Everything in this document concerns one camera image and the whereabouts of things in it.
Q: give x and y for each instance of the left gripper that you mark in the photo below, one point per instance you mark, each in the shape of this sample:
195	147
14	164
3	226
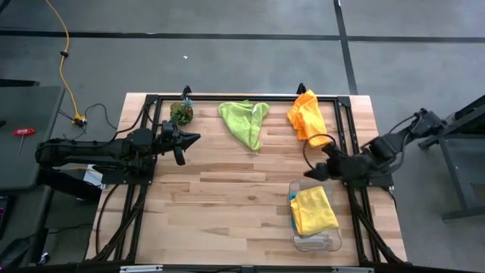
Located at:
166	136

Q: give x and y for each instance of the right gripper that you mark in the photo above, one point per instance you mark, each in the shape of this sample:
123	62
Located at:
346	167

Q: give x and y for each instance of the yellow microfiber towel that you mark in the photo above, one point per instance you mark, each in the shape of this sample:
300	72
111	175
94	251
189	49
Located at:
314	210

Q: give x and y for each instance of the teal microfiber towel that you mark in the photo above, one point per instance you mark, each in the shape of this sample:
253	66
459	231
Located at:
292	212

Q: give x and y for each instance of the orange microfiber towel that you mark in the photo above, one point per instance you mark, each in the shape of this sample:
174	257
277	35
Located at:
307	113

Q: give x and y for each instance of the lime green microfiber towel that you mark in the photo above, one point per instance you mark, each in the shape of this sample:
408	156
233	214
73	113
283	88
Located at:
244	121

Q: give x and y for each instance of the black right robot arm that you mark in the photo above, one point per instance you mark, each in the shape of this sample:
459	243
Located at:
394	144

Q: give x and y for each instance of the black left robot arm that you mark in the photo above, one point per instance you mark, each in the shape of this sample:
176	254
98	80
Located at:
94	149

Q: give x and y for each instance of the small potted succulent plant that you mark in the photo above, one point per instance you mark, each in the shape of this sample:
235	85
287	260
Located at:
181	113

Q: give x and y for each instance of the clear plastic bin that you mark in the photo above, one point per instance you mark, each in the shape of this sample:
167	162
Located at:
314	244

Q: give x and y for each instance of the black metal desk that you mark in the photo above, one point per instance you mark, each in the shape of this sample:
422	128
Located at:
462	151

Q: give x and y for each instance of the dark gray side table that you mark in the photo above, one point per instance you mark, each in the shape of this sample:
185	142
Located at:
26	113

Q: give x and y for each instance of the backlit keyboard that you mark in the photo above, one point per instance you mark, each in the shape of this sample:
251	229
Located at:
3	216

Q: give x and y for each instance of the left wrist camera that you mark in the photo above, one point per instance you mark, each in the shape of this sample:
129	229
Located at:
179	156

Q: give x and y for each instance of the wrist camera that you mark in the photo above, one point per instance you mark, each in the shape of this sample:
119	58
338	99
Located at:
330	149
179	156

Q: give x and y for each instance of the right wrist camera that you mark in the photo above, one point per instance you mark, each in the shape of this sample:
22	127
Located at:
330	149

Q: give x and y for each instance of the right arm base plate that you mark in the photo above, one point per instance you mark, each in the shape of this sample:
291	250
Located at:
382	182

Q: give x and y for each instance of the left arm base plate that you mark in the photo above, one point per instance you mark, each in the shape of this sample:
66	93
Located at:
129	180

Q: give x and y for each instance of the black aluminium table frame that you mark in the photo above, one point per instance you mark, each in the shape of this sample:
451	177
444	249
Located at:
246	98

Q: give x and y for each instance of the silver metal bracket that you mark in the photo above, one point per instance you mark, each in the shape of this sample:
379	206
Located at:
352	269
140	268

